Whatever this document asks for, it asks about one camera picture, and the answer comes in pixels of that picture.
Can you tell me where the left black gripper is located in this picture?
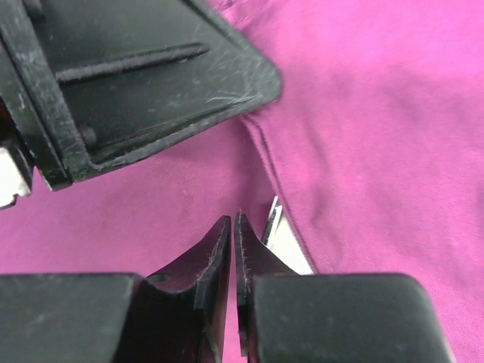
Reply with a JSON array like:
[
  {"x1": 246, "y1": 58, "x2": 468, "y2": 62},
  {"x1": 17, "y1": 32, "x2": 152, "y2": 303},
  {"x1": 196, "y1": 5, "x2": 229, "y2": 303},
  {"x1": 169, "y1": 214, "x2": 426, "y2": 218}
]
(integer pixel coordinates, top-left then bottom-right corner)
[{"x1": 0, "y1": 100, "x2": 33, "y2": 209}]

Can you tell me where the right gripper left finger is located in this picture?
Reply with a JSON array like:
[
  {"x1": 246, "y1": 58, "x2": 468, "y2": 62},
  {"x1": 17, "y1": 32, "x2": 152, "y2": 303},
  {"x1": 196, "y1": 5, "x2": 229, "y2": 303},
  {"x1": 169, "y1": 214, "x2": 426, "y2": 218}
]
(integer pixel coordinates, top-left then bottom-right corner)
[{"x1": 1, "y1": 216, "x2": 231, "y2": 362}]

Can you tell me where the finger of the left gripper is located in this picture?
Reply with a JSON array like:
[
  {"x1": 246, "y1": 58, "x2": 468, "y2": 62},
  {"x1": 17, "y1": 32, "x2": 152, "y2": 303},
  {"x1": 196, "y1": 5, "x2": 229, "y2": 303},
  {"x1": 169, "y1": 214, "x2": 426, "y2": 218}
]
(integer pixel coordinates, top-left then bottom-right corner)
[{"x1": 1, "y1": 1, "x2": 281, "y2": 190}]

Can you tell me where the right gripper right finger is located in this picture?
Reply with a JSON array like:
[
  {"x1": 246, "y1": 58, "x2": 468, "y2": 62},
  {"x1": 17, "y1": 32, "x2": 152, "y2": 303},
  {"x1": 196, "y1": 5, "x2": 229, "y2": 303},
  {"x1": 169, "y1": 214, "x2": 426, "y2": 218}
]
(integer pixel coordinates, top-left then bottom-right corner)
[{"x1": 234, "y1": 213, "x2": 455, "y2": 362}]

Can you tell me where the stainless steel instrument tray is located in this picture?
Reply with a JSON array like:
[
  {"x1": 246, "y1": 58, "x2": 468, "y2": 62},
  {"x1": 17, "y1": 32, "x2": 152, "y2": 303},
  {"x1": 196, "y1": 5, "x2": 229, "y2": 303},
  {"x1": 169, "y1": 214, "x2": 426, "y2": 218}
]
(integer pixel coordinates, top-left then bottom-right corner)
[{"x1": 262, "y1": 196, "x2": 314, "y2": 275}]

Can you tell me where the purple surgical drape cloth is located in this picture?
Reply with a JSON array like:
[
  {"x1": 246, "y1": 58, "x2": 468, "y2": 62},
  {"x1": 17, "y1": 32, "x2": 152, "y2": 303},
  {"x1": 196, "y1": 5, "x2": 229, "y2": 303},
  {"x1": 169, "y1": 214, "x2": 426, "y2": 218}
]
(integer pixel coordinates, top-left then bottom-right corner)
[{"x1": 1, "y1": 1, "x2": 483, "y2": 362}]

